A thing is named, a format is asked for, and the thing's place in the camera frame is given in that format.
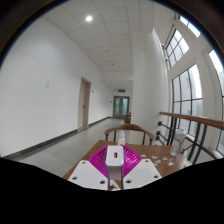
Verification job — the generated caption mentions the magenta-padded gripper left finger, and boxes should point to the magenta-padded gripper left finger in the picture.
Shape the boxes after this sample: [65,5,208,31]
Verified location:
[68,145,110,191]

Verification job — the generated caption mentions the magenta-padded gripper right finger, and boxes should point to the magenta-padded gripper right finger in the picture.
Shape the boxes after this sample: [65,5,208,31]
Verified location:
[122,145,163,191]

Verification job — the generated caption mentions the white charger block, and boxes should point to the white charger block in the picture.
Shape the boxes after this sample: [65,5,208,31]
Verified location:
[105,145,126,181]

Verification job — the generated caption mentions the brown wooden armchair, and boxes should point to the brown wooden armchair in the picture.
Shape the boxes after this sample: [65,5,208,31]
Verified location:
[104,123,155,146]

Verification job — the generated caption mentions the glazed double door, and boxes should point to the glazed double door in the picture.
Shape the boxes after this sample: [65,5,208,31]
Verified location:
[113,95,130,119]

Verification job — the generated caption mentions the beige side door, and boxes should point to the beige side door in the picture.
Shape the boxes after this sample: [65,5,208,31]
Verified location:
[77,77,92,132]

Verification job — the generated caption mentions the wood-topped black railing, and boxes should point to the wood-topped black railing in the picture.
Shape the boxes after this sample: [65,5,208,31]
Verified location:
[156,111,224,164]

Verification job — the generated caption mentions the tall gridded window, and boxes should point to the tall gridded window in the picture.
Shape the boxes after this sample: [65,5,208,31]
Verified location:
[171,63,204,138]

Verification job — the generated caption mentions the wide bright window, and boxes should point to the wide bright window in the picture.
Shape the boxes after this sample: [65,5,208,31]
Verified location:
[208,49,224,156]

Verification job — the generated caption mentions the small slanted window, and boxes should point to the small slanted window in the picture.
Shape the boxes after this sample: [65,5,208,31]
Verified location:
[164,28,190,69]

